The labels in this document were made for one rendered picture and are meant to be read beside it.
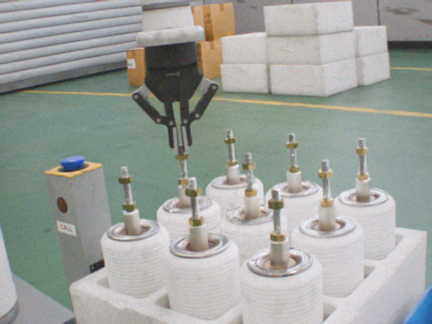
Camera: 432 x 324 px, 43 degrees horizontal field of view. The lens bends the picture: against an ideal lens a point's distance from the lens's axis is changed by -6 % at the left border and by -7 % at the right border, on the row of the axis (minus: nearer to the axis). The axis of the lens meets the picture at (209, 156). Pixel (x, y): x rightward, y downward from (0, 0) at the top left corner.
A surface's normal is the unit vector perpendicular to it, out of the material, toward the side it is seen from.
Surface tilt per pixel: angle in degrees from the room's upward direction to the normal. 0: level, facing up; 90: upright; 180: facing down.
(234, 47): 90
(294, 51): 90
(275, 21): 90
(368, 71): 90
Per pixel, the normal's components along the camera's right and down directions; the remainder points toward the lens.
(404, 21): -0.72, 0.24
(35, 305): -0.10, -0.96
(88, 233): 0.78, 0.07
